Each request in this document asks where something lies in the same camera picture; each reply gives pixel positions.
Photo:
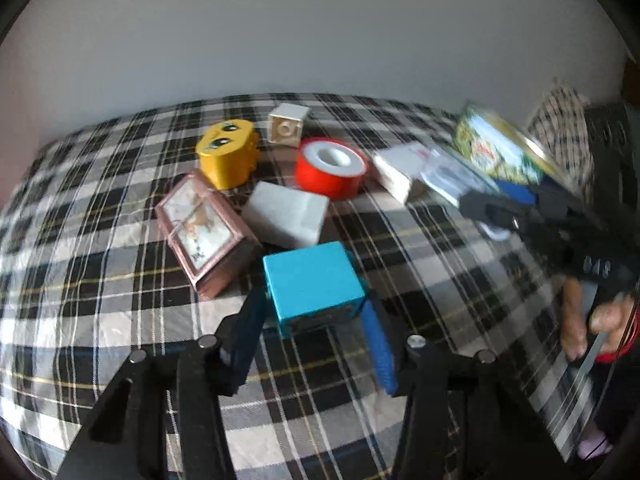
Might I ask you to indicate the round tin with green print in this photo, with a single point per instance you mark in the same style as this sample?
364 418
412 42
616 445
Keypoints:
492 145

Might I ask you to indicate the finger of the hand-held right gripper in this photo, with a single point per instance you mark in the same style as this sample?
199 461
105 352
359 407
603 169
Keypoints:
517 192
487 210

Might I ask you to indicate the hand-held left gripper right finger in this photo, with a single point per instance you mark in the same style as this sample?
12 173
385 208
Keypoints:
380 355

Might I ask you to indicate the white foam block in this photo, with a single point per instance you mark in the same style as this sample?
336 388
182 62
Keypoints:
285 212

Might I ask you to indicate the black white plaid bedsheet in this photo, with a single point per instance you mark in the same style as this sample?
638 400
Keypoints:
100 310

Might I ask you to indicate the pink picture box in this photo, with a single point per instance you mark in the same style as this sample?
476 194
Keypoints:
200 227

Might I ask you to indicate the red tape roll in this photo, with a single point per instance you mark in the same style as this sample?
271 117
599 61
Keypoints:
327 170

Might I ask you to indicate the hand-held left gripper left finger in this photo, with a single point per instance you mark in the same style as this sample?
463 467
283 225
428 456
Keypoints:
245 342

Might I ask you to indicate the white box with red label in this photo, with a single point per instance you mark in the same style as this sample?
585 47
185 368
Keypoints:
400 170

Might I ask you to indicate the person's right hand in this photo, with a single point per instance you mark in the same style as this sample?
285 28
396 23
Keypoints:
572 320

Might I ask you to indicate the yellow box with eyes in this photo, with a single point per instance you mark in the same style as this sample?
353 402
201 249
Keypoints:
225 157

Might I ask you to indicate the teal box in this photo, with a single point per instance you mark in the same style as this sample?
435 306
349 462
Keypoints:
312 282

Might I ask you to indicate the white toy cube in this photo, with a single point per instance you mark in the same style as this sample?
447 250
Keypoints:
286 125

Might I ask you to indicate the clear plastic packet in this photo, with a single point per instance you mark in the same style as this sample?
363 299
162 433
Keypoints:
455 180

